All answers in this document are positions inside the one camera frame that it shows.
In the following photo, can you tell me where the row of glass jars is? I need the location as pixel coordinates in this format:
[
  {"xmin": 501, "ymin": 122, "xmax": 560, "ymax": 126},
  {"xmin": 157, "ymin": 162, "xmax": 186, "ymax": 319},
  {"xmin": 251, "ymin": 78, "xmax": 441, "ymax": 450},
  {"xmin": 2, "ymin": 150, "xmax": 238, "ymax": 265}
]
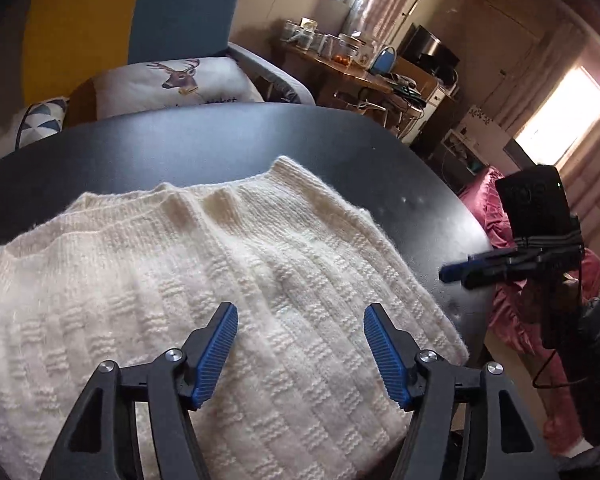
[{"xmin": 281, "ymin": 16, "xmax": 377, "ymax": 66}]

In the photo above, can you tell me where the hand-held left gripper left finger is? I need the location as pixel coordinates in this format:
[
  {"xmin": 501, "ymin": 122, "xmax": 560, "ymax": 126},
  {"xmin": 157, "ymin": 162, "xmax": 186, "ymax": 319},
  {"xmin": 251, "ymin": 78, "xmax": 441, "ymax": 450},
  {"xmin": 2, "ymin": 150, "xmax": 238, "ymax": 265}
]
[{"xmin": 40, "ymin": 301, "xmax": 240, "ymax": 480}]

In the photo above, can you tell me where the wooden desk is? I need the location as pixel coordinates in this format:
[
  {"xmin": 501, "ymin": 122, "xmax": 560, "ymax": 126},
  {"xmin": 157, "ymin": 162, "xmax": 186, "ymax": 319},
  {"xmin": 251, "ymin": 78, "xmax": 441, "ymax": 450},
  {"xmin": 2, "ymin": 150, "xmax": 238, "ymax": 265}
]
[{"xmin": 274, "ymin": 39, "xmax": 432, "ymax": 112}]

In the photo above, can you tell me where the black monitor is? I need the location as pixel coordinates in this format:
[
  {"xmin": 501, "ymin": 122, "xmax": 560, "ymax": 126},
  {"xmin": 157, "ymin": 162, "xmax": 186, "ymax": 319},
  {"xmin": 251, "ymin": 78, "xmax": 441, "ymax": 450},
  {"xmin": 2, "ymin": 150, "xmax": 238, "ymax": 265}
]
[{"xmin": 397, "ymin": 23, "xmax": 462, "ymax": 74}]

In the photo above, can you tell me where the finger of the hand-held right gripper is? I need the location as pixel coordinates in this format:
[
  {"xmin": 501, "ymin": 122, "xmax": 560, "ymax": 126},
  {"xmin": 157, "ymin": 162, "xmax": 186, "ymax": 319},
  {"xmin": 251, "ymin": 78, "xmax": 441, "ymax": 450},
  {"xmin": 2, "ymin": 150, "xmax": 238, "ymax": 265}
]
[
  {"xmin": 438, "ymin": 252, "xmax": 520, "ymax": 282},
  {"xmin": 460, "ymin": 265, "xmax": 526, "ymax": 290}
]

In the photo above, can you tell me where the white cabinet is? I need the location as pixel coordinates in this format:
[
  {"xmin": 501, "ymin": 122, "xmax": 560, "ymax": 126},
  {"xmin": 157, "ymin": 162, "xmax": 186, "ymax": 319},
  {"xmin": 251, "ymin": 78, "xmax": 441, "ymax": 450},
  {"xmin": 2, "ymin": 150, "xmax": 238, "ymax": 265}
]
[{"xmin": 421, "ymin": 81, "xmax": 459, "ymax": 127}]

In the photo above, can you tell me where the white knit sweater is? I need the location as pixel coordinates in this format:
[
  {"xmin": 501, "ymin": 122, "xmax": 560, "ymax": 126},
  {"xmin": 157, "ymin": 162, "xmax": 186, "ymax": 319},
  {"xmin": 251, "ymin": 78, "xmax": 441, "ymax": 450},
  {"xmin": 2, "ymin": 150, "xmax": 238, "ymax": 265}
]
[{"xmin": 0, "ymin": 155, "xmax": 471, "ymax": 480}]

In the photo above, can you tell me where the pink ruffled bedspread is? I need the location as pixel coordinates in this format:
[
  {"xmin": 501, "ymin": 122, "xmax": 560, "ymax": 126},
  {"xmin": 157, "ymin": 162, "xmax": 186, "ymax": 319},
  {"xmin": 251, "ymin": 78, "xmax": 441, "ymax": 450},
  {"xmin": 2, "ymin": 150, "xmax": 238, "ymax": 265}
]
[{"xmin": 456, "ymin": 165, "xmax": 600, "ymax": 457}]

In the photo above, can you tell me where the black cable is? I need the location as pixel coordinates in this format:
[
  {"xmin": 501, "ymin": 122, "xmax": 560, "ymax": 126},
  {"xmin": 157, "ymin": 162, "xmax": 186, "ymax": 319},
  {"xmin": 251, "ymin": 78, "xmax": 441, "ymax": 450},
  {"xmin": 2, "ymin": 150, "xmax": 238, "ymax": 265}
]
[{"xmin": 532, "ymin": 347, "xmax": 582, "ymax": 391}]

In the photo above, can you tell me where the white deer print pillow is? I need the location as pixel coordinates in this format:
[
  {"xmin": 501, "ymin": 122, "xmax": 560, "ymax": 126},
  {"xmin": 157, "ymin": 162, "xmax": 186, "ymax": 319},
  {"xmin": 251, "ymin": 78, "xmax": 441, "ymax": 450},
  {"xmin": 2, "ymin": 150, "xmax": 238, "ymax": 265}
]
[{"xmin": 86, "ymin": 56, "xmax": 264, "ymax": 122}]

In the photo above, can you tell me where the bright window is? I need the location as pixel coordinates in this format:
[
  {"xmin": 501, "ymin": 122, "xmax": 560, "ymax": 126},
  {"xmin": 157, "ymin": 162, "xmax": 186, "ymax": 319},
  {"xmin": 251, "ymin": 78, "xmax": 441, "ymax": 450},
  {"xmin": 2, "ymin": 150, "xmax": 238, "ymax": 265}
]
[{"xmin": 514, "ymin": 66, "xmax": 600, "ymax": 167}]

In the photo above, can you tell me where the blue triangle pattern pillow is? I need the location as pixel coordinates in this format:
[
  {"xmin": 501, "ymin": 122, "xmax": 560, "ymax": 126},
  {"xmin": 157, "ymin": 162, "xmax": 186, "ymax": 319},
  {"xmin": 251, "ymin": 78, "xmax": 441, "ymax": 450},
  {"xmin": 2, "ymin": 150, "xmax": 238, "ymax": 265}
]
[{"xmin": 15, "ymin": 97, "xmax": 71, "ymax": 150}]

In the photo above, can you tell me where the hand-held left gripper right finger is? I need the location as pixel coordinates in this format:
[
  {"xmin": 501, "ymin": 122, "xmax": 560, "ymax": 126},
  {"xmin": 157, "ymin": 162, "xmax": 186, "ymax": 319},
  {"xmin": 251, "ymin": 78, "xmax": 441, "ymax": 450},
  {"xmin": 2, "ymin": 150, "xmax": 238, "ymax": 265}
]
[{"xmin": 363, "ymin": 302, "xmax": 562, "ymax": 480}]

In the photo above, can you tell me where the pink patterned curtain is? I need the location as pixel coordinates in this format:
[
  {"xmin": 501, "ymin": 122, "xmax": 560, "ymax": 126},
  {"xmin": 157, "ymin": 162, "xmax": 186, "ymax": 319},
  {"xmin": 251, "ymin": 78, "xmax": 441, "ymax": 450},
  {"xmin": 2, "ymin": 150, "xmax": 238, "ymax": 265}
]
[{"xmin": 339, "ymin": 0, "xmax": 442, "ymax": 52}]

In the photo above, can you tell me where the person's right forearm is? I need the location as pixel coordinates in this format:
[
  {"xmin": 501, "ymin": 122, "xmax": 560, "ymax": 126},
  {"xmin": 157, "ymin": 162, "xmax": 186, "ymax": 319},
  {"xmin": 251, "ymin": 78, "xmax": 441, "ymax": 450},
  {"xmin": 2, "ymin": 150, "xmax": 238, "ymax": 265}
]
[{"xmin": 564, "ymin": 296, "xmax": 600, "ymax": 449}]

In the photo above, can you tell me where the white low shelf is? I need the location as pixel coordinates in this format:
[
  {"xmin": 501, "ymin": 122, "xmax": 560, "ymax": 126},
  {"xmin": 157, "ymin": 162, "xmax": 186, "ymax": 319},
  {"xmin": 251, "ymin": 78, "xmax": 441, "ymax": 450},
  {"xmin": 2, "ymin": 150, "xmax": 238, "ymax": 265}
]
[{"xmin": 439, "ymin": 124, "xmax": 487, "ymax": 182}]

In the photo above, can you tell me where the yellow blue grey sofa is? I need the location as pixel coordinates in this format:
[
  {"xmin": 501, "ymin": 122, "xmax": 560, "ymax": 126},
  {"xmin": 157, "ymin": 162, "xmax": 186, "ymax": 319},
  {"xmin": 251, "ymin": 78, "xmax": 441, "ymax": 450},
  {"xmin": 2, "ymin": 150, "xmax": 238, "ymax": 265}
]
[{"xmin": 20, "ymin": 0, "xmax": 316, "ymax": 131}]

